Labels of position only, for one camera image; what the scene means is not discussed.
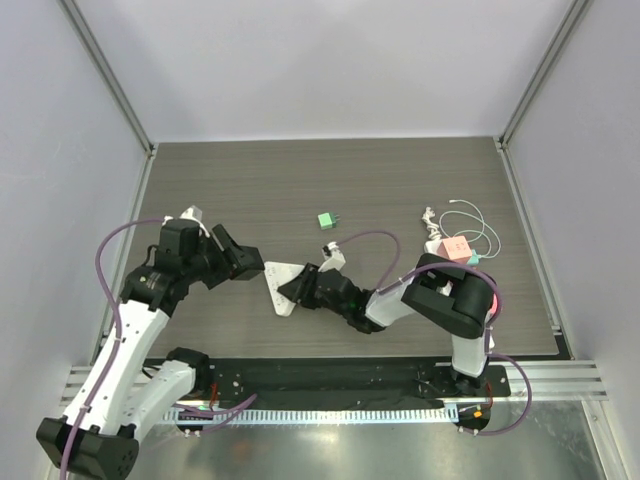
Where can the teal small charger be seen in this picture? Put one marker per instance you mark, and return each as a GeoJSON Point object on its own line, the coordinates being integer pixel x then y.
{"type": "Point", "coordinates": [476, 258]}

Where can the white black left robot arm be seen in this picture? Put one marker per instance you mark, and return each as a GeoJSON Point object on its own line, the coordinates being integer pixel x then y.
{"type": "Point", "coordinates": [100, 432]}

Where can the aluminium right frame post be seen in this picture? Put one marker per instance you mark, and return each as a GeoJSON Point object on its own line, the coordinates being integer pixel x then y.
{"type": "Point", "coordinates": [569, 23]}

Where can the white power strip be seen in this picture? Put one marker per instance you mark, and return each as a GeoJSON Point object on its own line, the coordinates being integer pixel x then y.
{"type": "Point", "coordinates": [432, 246]}

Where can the aluminium front frame rail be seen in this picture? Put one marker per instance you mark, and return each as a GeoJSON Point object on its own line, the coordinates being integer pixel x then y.
{"type": "Point", "coordinates": [541, 380]}

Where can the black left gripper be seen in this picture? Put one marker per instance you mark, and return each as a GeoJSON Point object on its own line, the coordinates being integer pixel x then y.
{"type": "Point", "coordinates": [223, 256]}

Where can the aluminium left frame post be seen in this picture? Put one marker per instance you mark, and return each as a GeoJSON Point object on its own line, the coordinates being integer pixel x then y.
{"type": "Point", "coordinates": [95, 53]}

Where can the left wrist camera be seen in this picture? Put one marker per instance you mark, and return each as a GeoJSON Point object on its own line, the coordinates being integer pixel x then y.
{"type": "Point", "coordinates": [193, 214]}

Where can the green USB charger plug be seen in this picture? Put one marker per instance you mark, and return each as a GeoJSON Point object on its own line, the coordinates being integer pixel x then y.
{"type": "Point", "coordinates": [328, 220]}

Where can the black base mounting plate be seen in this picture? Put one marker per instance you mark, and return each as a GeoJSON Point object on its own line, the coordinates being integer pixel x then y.
{"type": "Point", "coordinates": [227, 379]}

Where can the black cube socket adapter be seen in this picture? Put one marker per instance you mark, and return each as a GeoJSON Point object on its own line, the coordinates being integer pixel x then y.
{"type": "Point", "coordinates": [254, 263]}

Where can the aluminium frame post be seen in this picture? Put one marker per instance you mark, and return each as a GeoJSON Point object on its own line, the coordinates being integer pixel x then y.
{"type": "Point", "coordinates": [95, 53]}
{"type": "Point", "coordinates": [569, 23]}

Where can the pink small plug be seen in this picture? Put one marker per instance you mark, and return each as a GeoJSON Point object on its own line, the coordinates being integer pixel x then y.
{"type": "Point", "coordinates": [495, 307]}

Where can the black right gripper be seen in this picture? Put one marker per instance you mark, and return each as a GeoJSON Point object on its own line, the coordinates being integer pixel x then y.
{"type": "Point", "coordinates": [313, 284]}

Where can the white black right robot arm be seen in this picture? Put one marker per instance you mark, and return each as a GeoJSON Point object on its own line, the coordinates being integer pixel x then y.
{"type": "Point", "coordinates": [453, 296]}

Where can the pink cube adapter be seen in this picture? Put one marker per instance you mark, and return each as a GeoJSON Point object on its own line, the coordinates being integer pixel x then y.
{"type": "Point", "coordinates": [456, 249]}

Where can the white perforated cable duct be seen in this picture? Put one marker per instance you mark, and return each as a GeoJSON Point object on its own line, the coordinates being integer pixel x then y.
{"type": "Point", "coordinates": [447, 414]}

